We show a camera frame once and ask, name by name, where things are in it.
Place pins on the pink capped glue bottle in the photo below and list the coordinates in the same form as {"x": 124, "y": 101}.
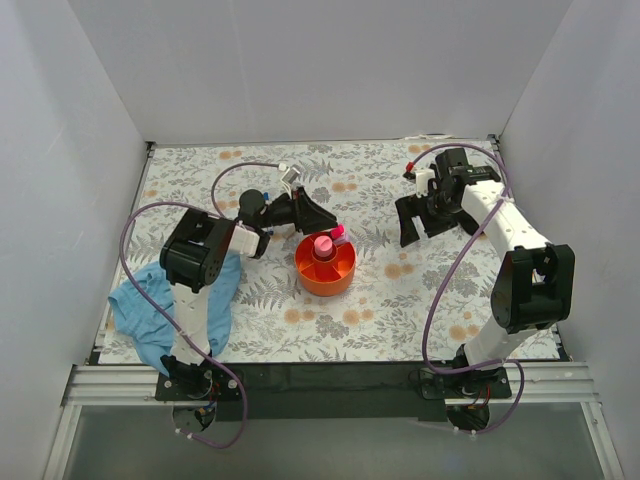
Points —
{"x": 323, "y": 248}

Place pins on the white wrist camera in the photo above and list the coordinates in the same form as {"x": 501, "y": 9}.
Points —
{"x": 421, "y": 180}
{"x": 290, "y": 176}

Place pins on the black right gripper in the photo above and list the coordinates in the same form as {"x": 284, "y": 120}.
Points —
{"x": 426, "y": 213}

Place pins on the black folded cloth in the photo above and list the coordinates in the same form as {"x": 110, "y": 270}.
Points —
{"x": 467, "y": 223}

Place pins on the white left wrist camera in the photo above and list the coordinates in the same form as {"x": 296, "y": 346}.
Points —
{"x": 290, "y": 176}

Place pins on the orange round divided organizer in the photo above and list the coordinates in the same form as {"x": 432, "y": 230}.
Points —
{"x": 325, "y": 278}

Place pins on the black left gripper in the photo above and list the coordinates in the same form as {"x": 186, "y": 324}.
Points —
{"x": 300, "y": 211}

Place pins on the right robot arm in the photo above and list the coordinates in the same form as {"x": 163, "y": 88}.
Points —
{"x": 534, "y": 285}

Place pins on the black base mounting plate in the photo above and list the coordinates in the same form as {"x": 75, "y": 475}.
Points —
{"x": 345, "y": 390}

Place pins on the light purple marker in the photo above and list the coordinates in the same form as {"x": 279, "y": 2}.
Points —
{"x": 341, "y": 240}

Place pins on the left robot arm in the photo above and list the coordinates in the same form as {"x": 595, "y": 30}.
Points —
{"x": 193, "y": 259}

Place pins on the light blue cloth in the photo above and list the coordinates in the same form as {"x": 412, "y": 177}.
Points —
{"x": 152, "y": 334}

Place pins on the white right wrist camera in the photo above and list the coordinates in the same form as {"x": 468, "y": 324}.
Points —
{"x": 421, "y": 180}

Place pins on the aluminium front rail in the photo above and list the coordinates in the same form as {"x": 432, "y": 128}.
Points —
{"x": 545, "y": 382}

